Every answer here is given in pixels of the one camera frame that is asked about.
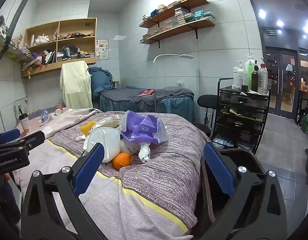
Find beige plastic bag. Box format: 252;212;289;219
95;116;124;130

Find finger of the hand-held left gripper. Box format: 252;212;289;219
9;131;45;155
0;129;21;146

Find green pump bottle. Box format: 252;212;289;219
245;52;256;92

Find cream hanging cloth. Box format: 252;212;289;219
60;60;94;109

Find black-lid cup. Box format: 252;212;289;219
18;113;29;133

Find purple striped blanket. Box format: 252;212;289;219
47;110;211;238

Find red cloth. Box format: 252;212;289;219
136;89;157;97

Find white lamp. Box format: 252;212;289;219
153;53;195;113

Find purple plastic bag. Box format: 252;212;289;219
120;110;168;144

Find pile of small boxes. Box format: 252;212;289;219
11;36;31;54

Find wall poster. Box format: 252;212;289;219
96;39;110;60

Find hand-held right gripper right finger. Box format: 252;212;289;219
203;142;288;240

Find white pump bottle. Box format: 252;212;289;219
233;60;244;90

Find wooden wall cabinet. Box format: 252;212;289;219
21;17;97;78

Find yellow-striped bed sheet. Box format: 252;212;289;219
12;140;189;240

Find black stool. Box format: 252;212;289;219
197;94;221;137

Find glass wall shelf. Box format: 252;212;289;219
0;37;34;63

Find blue-skirted massage bed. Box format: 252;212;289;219
99;86;195;123

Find glass door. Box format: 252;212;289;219
265;46;298;119

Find brown trash bin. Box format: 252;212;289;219
194;147;267;240

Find black mesh drawer cart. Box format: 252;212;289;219
214;78;272;155

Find wall shelves with boxes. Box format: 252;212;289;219
141;6;216;40

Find pink dotted blanket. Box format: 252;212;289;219
19;107;104;140

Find white face mask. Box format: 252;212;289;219
83;127;121;163

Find white wall chart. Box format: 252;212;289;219
14;96;29;120

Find orange peel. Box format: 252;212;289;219
112;152;133;170

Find dark pump bottle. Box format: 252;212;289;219
251;60;260;93

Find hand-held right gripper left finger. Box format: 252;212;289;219
21;142;109;240

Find blue cloth pile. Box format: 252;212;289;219
89;66;114;97

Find white orange drink bottle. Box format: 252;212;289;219
119;140;142;155

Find white cloth bundle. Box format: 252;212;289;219
35;35;50;45

